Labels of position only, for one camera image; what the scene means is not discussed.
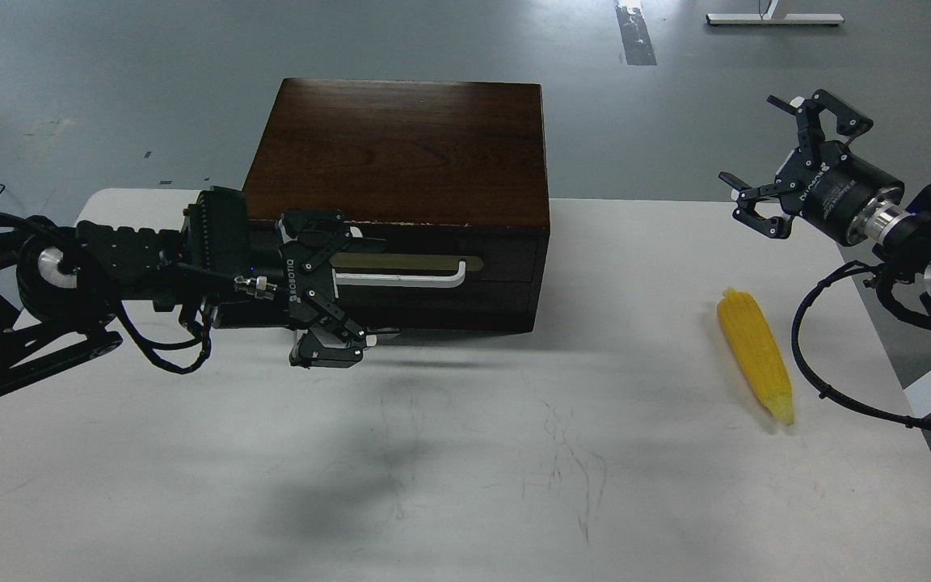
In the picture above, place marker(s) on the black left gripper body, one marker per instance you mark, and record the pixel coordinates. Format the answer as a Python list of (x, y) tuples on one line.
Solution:
[(223, 240)]

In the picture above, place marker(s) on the yellow corn cob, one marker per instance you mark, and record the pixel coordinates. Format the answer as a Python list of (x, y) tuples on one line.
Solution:
[(757, 353)]

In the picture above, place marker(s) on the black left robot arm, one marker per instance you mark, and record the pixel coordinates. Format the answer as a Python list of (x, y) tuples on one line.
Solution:
[(62, 287)]

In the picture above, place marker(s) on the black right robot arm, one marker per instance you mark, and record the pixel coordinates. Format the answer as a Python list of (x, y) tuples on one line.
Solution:
[(901, 236)]

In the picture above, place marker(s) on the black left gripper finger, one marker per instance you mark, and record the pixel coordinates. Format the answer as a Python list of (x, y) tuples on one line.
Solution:
[(325, 334), (311, 238)]

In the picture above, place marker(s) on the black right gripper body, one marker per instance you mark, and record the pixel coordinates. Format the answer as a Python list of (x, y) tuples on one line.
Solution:
[(840, 192)]

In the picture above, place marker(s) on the grey floor tape strip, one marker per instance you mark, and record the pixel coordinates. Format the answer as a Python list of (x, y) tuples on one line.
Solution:
[(635, 36)]

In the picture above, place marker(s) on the dark wooden cabinet box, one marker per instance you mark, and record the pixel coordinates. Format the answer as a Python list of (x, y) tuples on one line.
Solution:
[(409, 156)]

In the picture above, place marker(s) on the white table leg base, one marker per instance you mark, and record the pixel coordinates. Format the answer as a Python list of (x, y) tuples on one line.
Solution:
[(774, 13)]

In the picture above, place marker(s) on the wooden drawer with white handle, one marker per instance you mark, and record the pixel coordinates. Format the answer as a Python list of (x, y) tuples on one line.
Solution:
[(501, 267)]

